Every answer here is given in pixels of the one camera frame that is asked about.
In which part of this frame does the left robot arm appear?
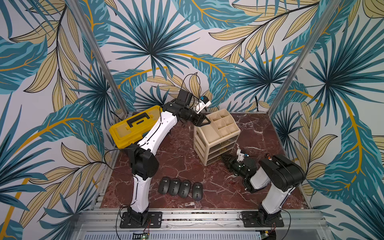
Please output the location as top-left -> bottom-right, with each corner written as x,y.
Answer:
126,89 -> 211,226

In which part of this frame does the beige drawer organizer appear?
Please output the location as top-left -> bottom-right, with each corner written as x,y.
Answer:
194,110 -> 241,167

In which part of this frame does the corner aluminium post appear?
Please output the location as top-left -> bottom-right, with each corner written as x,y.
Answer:
268,0 -> 341,117
67,0 -> 129,117

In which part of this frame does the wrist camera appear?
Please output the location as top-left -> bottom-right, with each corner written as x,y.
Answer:
237,149 -> 249,162
195,96 -> 211,114

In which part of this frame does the aluminium front rail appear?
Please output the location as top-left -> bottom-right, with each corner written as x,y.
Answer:
70,208 -> 304,240

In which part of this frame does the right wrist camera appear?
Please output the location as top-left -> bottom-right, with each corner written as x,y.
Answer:
237,149 -> 249,162

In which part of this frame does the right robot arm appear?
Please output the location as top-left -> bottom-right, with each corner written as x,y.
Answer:
221,152 -> 307,228

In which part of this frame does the left corner aluminium post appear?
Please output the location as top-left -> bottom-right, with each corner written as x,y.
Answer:
67,0 -> 129,117

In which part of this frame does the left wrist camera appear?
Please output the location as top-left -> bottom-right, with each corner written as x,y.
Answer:
195,96 -> 211,114

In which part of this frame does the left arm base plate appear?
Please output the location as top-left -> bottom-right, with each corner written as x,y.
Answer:
119,210 -> 163,229

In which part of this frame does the right corner aluminium post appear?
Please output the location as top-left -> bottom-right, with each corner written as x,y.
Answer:
268,0 -> 341,117

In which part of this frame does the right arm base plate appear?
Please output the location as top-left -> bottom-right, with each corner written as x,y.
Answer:
240,211 -> 285,229

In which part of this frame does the yellow black toolbox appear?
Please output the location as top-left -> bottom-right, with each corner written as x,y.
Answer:
109,106 -> 162,149

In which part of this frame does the black Lecoo mouse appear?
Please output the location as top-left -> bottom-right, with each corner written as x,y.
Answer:
192,182 -> 203,202
158,177 -> 171,195
168,178 -> 181,196
178,180 -> 191,199

